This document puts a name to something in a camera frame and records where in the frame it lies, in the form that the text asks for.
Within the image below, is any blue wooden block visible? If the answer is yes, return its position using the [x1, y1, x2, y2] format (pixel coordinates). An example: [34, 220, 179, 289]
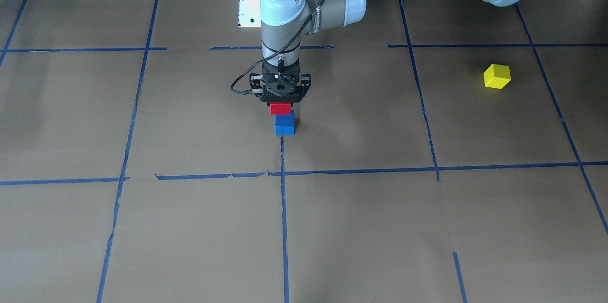
[274, 110, 295, 135]

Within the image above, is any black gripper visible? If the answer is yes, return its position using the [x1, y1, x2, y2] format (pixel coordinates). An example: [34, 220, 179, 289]
[250, 72, 312, 104]

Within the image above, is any red wooden block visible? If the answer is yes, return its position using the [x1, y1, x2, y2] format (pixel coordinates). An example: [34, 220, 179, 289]
[269, 102, 292, 115]

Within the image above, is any yellow wooden block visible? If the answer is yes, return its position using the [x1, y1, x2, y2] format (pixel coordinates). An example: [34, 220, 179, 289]
[484, 64, 511, 89]

